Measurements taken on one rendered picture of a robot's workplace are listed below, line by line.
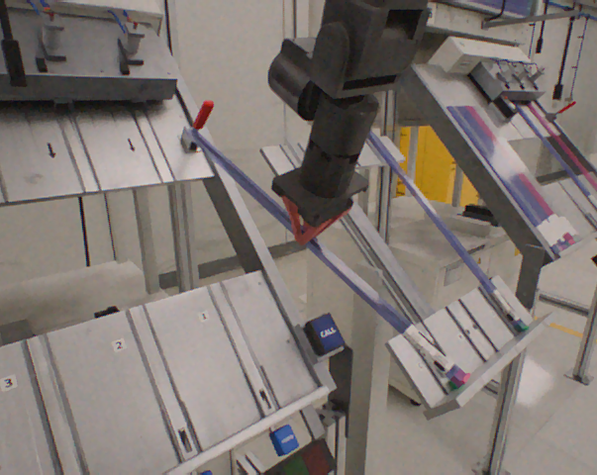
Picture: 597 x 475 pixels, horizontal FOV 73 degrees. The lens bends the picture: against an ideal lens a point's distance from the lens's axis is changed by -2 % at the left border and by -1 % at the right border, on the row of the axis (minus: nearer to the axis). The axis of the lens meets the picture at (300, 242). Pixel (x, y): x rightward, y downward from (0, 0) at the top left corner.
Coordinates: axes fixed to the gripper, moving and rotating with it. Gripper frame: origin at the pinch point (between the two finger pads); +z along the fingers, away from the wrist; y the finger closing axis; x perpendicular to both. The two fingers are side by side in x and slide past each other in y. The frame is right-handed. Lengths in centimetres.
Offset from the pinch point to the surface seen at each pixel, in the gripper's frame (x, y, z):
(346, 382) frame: 14.9, -0.7, 19.6
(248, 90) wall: -157, -131, 88
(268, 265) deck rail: -4.3, 0.2, 10.6
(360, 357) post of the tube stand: 11.9, -15.5, 34.4
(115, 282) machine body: -51, 6, 62
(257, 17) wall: -175, -148, 53
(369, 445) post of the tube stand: 25, -12, 51
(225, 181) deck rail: -19.4, -2.5, 6.4
